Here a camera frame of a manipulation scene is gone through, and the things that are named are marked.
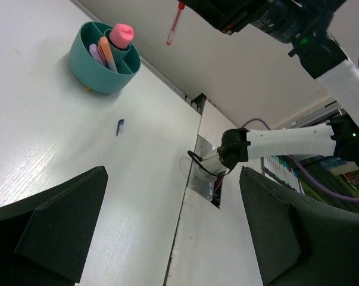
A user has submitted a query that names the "grey orange highlighter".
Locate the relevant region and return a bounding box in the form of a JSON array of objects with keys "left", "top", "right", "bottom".
[{"left": 98, "top": 36, "right": 118, "bottom": 73}]

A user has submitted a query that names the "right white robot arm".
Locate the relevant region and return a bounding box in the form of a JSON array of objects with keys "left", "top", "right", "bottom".
[{"left": 180, "top": 1, "right": 359, "bottom": 127}]

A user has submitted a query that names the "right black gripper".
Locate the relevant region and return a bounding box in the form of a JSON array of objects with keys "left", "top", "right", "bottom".
[{"left": 183, "top": 0, "right": 275, "bottom": 36}]

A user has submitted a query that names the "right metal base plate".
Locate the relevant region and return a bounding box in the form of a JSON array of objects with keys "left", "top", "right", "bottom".
[{"left": 187, "top": 135, "right": 222, "bottom": 208}]

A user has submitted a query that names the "pink capped glue bottle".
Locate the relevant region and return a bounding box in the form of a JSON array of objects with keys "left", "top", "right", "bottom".
[{"left": 109, "top": 23, "right": 135, "bottom": 49}]

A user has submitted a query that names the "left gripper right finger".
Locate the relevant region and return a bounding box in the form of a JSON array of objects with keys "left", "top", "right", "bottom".
[{"left": 239, "top": 167, "right": 359, "bottom": 285}]

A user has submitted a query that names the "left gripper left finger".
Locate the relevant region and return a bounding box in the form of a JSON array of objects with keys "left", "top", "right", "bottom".
[{"left": 0, "top": 166, "right": 108, "bottom": 283}]

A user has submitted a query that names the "teal round organizer container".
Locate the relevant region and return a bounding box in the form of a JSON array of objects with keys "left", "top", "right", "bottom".
[{"left": 68, "top": 21, "right": 141, "bottom": 94}]

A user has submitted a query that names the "purple highlighter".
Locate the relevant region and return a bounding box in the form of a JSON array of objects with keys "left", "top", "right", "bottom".
[{"left": 89, "top": 43, "right": 106, "bottom": 66}]

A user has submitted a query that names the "red ballpoint pen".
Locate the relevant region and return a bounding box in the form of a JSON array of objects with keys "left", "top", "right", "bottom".
[{"left": 166, "top": 1, "right": 185, "bottom": 46}]

